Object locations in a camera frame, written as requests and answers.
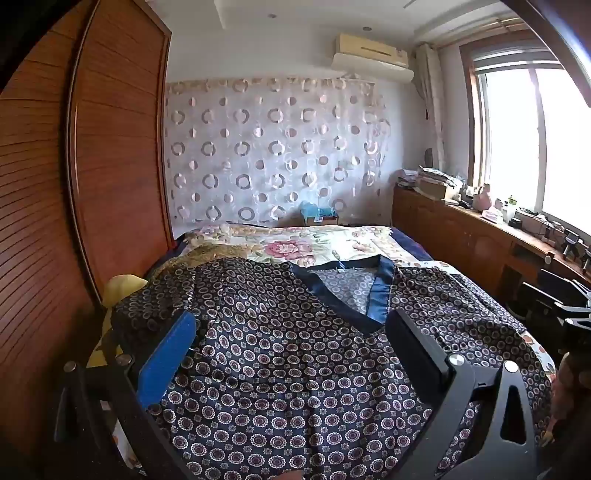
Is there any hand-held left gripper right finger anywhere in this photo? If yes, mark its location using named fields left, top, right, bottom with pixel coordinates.
left=385, top=307, right=541, bottom=480

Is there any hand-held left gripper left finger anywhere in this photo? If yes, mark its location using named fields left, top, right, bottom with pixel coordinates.
left=54, top=310, right=199, bottom=480

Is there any blue plastic bag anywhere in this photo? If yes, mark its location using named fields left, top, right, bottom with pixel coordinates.
left=300, top=200, right=338, bottom=217

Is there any floral bedsheet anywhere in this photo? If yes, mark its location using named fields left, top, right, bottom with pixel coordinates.
left=178, top=223, right=462, bottom=271

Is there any cream air conditioner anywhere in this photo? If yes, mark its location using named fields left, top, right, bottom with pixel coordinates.
left=331, top=32, right=415, bottom=84

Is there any yellow plush toy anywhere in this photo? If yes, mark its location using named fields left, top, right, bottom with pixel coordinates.
left=88, top=274, right=148, bottom=370

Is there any dark circle-patterned shirt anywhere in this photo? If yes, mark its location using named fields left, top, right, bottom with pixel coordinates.
left=111, top=256, right=555, bottom=480

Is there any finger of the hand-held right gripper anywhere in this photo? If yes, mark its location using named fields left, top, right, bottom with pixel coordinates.
left=517, top=281, right=583, bottom=321
left=537, top=268, right=591, bottom=298

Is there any folded olive patterned garment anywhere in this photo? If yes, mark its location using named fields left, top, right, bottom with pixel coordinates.
left=157, top=244, right=250, bottom=278

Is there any pile of papers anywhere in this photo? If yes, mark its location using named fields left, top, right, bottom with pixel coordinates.
left=394, top=164, right=465, bottom=188

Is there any brown cardboard box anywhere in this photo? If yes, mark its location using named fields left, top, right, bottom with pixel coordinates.
left=418, top=178, right=455, bottom=200

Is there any cream window curtain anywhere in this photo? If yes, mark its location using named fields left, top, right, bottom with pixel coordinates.
left=414, top=42, right=446, bottom=171

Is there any long wooden cabinet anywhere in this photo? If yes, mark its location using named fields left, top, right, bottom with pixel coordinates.
left=392, top=185, right=591, bottom=319

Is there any wooden-framed window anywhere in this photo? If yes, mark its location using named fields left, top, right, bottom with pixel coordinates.
left=462, top=32, right=591, bottom=245

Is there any wooden wardrobe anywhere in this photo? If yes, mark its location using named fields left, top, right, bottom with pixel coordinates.
left=0, top=0, right=178, bottom=462

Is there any circle-patterned sheer wall curtain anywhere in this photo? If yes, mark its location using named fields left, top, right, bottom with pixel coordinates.
left=164, top=76, right=393, bottom=227

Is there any navy blue blanket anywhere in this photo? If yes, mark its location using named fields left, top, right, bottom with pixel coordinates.
left=405, top=230, right=433, bottom=260

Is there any orange fruit print sheet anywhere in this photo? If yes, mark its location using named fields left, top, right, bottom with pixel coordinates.
left=108, top=332, right=557, bottom=480

